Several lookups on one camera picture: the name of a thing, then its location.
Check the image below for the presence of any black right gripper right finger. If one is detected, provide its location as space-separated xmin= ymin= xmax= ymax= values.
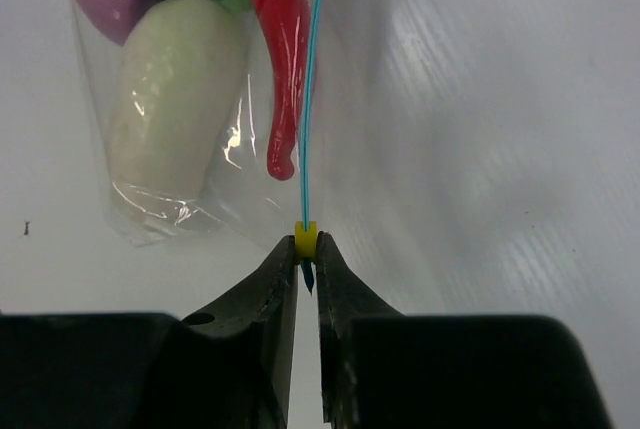
xmin=316 ymin=233 xmax=611 ymax=428

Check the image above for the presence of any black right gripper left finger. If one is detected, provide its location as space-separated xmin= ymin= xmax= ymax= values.
xmin=1 ymin=236 xmax=296 ymax=428

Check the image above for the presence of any white daikon radish with leaves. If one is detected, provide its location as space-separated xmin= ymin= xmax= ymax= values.
xmin=107 ymin=0 xmax=249 ymax=199

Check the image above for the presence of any clear zip top bag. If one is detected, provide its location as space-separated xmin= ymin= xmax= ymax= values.
xmin=67 ymin=0 xmax=334 ymax=298

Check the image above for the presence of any red chili pepper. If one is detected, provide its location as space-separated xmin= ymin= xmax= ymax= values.
xmin=250 ymin=0 xmax=311 ymax=181

